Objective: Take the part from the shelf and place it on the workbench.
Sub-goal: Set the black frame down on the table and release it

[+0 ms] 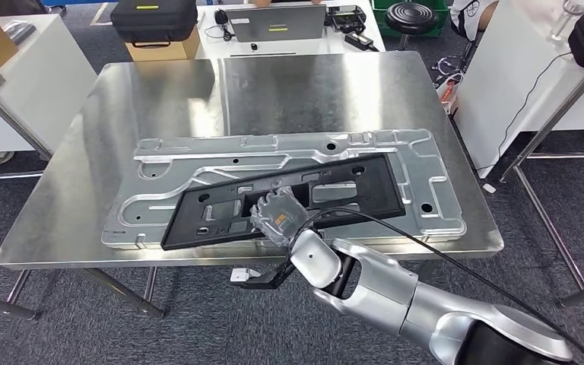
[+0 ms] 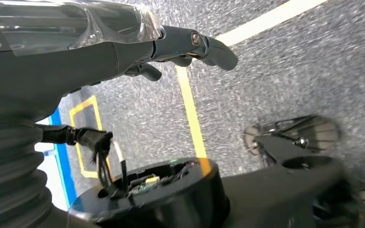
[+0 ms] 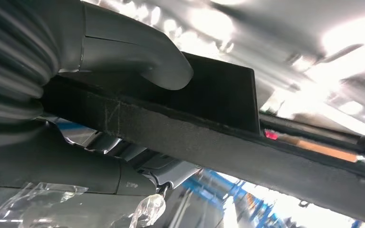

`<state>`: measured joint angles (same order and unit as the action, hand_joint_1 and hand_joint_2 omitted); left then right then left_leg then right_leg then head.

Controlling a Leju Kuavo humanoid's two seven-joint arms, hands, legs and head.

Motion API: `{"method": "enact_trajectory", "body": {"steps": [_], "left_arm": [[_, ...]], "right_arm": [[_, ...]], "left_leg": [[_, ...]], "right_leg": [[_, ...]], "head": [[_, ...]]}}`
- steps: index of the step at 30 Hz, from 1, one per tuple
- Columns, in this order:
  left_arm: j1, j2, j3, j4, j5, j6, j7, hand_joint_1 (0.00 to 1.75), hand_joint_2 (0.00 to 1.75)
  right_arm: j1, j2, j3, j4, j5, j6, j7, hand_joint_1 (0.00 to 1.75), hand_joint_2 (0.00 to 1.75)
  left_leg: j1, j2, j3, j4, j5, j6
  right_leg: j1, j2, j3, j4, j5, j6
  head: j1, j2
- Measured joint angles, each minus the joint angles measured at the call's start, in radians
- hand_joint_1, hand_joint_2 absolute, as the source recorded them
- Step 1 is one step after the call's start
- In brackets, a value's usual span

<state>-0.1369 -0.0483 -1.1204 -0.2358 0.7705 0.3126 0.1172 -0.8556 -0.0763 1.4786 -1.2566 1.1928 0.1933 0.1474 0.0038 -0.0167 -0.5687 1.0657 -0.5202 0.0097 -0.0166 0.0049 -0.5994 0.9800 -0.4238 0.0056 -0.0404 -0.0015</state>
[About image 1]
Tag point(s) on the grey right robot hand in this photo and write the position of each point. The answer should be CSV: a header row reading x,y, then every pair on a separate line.
x,y
279,216

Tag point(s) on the black plastic mounting plate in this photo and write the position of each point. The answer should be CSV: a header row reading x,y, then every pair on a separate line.
x,y
186,232

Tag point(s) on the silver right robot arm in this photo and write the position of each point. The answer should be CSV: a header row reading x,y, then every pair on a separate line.
x,y
387,297

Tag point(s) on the stainless steel workbench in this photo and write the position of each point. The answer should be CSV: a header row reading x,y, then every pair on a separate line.
x,y
282,95

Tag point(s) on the stamped aluminium panel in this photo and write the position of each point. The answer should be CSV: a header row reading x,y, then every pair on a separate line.
x,y
171,166

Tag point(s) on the white desk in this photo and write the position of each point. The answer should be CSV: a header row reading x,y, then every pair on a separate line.
x,y
342,45

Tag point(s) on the black power adapter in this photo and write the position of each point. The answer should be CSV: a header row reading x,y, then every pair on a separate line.
x,y
360,41

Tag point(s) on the grey laptop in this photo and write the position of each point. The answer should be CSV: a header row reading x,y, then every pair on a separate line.
x,y
277,22

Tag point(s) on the black computer mouse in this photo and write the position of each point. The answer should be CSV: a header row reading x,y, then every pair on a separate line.
x,y
221,16

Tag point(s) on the black electronic device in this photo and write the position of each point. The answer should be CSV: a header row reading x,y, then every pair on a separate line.
x,y
345,17

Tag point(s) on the white power strip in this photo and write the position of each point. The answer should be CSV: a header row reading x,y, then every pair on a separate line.
x,y
448,90

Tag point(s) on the white plug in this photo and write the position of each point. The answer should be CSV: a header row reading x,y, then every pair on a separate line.
x,y
489,188

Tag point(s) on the black carrying case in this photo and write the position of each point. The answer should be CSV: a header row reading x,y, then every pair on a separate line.
x,y
153,20

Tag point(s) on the black round stool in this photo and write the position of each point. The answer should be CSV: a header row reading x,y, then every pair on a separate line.
x,y
411,17

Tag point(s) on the person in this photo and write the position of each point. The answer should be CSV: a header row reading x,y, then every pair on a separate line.
x,y
468,15

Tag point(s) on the clear glass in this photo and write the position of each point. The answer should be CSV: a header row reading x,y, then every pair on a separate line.
x,y
564,17

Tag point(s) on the black camera bracket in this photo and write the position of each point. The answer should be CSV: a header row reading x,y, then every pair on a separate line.
x,y
272,279

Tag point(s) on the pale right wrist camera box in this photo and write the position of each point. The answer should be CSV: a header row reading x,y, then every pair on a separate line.
x,y
244,275

